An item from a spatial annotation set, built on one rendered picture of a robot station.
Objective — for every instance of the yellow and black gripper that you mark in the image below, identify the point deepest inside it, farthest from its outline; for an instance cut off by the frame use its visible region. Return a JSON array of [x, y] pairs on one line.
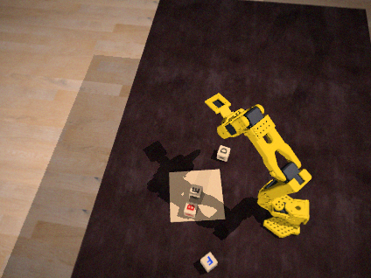
[[220, 105]]

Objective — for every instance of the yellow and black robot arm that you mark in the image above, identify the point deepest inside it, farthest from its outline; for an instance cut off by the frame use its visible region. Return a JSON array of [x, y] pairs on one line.
[[289, 179]]

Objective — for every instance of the tan flat mat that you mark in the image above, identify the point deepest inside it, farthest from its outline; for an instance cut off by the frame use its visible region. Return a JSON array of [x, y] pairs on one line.
[[210, 205]]

